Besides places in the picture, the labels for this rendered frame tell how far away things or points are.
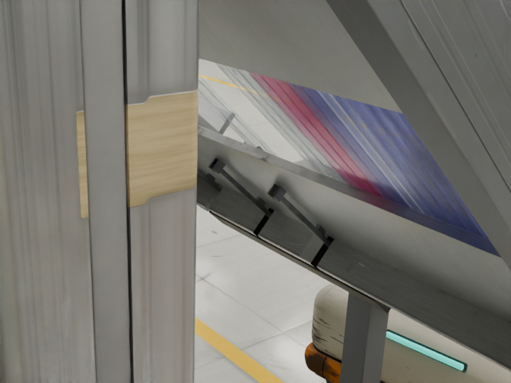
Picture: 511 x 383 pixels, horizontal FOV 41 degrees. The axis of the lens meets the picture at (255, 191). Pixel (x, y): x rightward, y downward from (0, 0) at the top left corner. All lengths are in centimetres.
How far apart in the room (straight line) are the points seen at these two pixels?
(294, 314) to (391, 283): 132
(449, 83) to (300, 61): 16
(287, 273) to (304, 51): 195
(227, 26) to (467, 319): 42
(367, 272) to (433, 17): 58
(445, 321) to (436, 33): 52
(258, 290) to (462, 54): 197
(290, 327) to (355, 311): 73
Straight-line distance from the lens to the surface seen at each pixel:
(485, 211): 32
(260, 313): 208
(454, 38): 25
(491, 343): 72
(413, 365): 156
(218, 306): 211
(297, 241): 86
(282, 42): 39
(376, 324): 132
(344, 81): 39
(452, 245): 56
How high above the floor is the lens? 105
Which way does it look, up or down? 20 degrees down
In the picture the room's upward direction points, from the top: 3 degrees clockwise
